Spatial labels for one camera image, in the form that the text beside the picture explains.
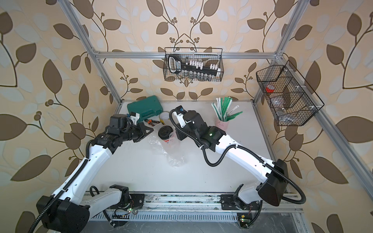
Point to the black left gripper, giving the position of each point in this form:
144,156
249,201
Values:
140,127

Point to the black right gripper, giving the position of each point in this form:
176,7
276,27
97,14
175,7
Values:
181,135

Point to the red cup black lid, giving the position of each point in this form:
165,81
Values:
165,133

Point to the clear plastic carrier bag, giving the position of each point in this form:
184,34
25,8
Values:
172,150

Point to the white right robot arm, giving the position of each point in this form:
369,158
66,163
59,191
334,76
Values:
273,184

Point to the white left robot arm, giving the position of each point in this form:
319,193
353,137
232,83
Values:
65,210

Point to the orange black pliers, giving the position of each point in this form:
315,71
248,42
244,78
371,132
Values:
152,122

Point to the green plastic tool case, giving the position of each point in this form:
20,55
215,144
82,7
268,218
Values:
146,108

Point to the yellow tape roll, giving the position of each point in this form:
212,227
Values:
164,118

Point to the pink straw holder cup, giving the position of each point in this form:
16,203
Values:
223,125

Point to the green white wrapped straws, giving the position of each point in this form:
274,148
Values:
222,109

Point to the black socket set holder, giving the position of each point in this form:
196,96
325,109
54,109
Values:
176,65

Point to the red item in basket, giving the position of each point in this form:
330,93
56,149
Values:
270,88

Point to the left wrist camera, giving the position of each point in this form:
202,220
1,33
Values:
134,117

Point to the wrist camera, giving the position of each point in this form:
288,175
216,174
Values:
179,112
134,117

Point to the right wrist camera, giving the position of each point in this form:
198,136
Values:
179,112

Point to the black wire basket back wall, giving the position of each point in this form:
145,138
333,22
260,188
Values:
206,55

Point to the black wire basket wall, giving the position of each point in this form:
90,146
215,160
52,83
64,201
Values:
206,55
294,102

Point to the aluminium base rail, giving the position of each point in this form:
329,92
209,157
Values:
193,207

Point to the black wire basket right wall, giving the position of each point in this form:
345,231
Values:
294,102

